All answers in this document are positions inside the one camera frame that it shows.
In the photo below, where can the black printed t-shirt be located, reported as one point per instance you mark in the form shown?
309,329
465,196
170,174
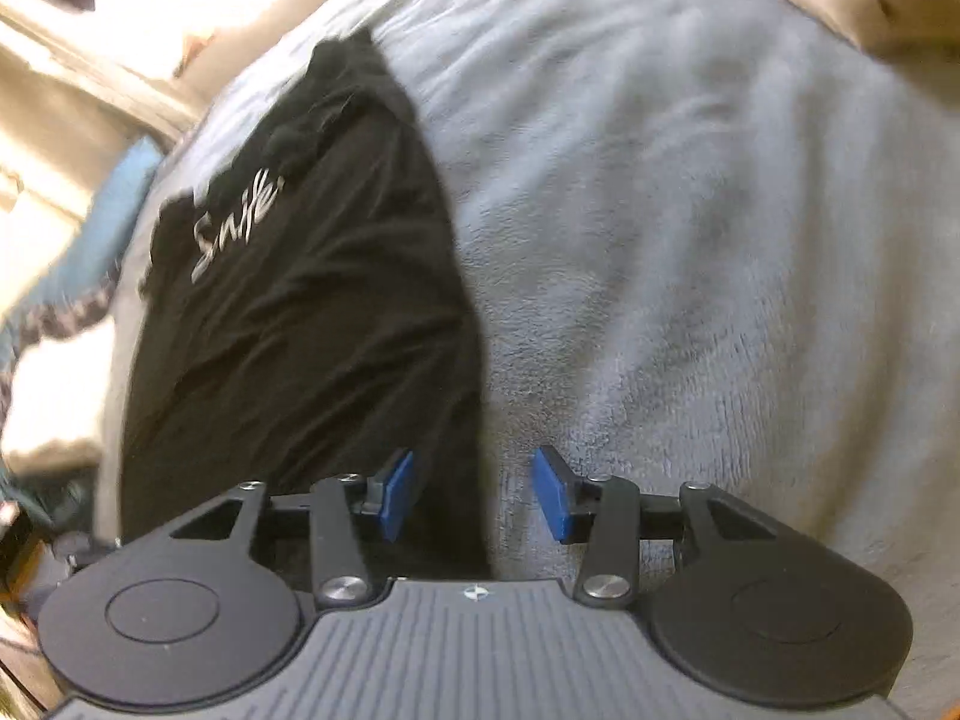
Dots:
315,330

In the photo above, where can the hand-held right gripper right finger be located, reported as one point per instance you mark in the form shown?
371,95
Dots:
551,495

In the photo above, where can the plaid shirt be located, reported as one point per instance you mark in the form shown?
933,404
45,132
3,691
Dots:
52,315

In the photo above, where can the blue pillow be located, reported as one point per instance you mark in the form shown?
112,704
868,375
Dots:
112,210

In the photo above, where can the cream fleece cloth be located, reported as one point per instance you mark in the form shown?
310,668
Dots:
52,405

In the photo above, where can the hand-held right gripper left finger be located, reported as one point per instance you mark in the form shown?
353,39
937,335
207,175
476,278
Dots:
397,495

